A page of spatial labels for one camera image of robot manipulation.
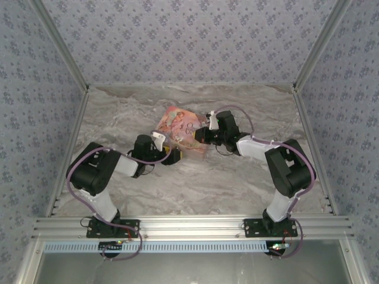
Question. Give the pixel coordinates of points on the pink decorated box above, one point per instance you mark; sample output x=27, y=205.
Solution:
x=183, y=130

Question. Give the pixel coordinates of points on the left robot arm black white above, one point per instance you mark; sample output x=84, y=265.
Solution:
x=89, y=170

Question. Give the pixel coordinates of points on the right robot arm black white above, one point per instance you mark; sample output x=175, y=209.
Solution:
x=290, y=171

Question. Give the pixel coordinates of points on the small controller board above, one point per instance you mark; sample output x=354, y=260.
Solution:
x=278, y=246
x=114, y=243

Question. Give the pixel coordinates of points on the thin aluminium table end rail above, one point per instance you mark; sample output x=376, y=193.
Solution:
x=192, y=85

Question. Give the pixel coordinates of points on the wide aluminium mounting rail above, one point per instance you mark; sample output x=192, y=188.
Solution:
x=192, y=226

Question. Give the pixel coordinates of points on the aluminium table side rail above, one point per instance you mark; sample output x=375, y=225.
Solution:
x=74, y=133
x=309, y=133

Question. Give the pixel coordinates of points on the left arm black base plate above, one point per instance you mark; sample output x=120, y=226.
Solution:
x=131, y=226

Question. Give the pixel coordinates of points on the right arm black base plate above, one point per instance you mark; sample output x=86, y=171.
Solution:
x=251, y=227

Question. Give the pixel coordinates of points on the aluminium upright frame post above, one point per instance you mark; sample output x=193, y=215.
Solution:
x=62, y=44
x=319, y=44

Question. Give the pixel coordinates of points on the aluminium lower frame leg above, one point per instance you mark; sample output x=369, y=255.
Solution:
x=352, y=263
x=29, y=263

